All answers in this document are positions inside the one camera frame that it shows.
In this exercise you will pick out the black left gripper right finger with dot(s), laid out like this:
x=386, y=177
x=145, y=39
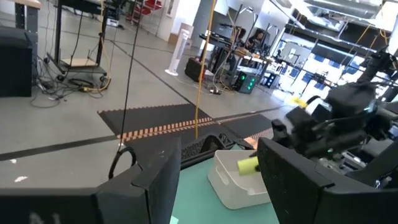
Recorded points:
x=298, y=193

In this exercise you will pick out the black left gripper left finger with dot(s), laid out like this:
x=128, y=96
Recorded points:
x=149, y=186

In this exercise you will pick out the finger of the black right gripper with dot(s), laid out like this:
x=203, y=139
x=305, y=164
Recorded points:
x=283, y=133
x=300, y=117

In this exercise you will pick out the yellow-green cylinder block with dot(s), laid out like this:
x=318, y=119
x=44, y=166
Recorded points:
x=247, y=165

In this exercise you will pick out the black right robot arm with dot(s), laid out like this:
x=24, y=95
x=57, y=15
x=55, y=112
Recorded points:
x=348, y=96

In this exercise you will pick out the computer tower green lights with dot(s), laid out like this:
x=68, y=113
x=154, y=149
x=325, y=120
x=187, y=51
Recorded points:
x=245, y=82

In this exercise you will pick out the black orange-striped floor mat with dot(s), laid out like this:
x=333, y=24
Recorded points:
x=149, y=118

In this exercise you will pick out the white plastic bin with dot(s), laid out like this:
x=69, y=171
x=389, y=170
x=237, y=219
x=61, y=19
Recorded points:
x=230, y=186

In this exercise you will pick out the person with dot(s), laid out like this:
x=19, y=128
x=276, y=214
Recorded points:
x=256, y=39
x=241, y=35

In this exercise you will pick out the cluttered work desk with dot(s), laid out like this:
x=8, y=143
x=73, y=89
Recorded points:
x=224, y=42

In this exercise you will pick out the black hard case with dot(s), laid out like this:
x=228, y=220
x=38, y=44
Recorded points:
x=193, y=69

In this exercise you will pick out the white tower fan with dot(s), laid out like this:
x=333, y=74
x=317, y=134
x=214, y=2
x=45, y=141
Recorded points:
x=178, y=49

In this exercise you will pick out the brown cardboard box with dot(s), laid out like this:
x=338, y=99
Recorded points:
x=186, y=29

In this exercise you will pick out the red metal rack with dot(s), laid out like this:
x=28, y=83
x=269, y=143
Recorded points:
x=146, y=7

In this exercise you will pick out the black metal cart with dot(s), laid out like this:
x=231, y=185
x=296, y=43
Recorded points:
x=58, y=31

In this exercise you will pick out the black equipment cabinet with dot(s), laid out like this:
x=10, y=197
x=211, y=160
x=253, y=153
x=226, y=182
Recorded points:
x=15, y=62

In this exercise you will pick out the wood top workbench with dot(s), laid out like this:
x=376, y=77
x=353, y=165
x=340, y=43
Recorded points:
x=28, y=3

